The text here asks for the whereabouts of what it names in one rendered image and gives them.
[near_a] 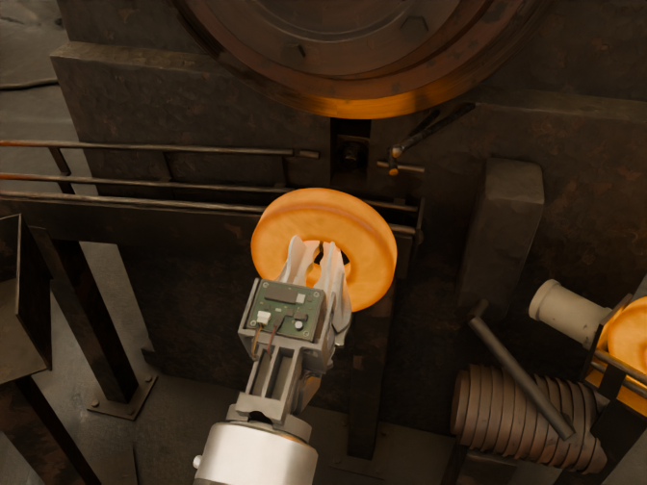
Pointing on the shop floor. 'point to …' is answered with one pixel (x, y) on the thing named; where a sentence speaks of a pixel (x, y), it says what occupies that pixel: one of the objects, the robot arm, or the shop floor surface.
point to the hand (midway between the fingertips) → (323, 242)
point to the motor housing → (517, 427)
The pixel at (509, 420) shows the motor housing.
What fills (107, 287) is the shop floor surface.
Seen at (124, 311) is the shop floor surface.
